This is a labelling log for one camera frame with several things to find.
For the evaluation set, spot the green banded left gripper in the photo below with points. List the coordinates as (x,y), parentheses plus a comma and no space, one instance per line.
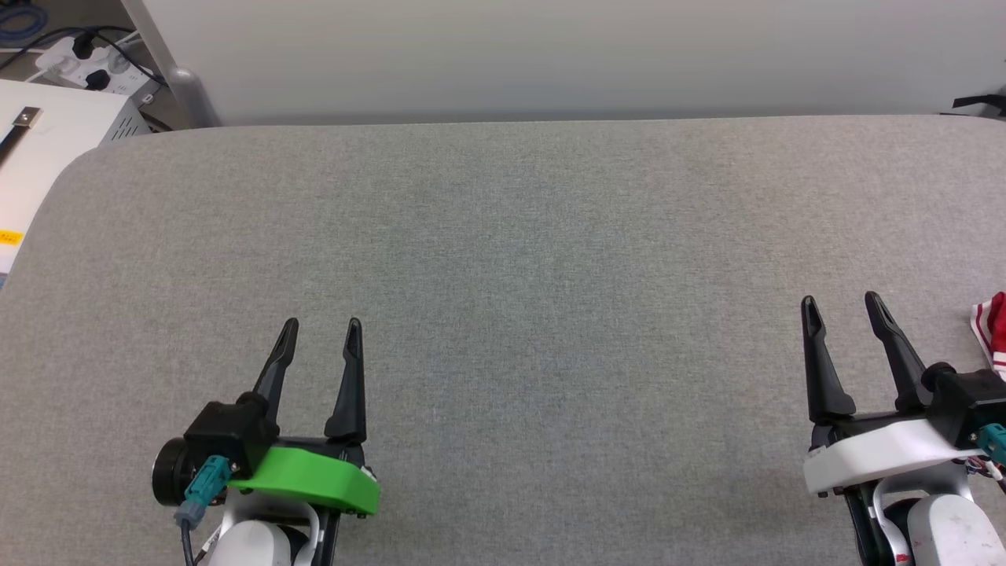
(314,475)

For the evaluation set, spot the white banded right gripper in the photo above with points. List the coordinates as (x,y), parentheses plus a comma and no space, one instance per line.
(880,452)

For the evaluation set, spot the red basketball jersey number 23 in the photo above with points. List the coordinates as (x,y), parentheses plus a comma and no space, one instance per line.
(996,330)

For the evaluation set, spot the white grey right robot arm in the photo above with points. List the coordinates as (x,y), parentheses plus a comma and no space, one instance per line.
(943,527)

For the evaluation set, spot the yellow sticker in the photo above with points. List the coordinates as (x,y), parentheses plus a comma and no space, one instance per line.
(9,237)

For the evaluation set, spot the white appliance box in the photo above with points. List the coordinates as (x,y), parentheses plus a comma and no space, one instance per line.
(55,149)

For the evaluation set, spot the black power plug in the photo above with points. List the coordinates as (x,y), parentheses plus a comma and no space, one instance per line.
(97,79)
(82,45)

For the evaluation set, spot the white power strip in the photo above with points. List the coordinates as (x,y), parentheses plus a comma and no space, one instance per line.
(67,63)

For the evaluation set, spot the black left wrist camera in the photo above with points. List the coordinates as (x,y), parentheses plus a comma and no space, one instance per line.
(228,432)

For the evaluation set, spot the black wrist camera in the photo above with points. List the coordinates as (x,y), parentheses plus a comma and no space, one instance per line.
(971,401)
(228,432)

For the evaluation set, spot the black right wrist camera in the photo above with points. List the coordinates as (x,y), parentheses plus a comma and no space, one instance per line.
(971,401)

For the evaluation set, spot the white metal frame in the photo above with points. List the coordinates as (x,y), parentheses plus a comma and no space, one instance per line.
(189,90)

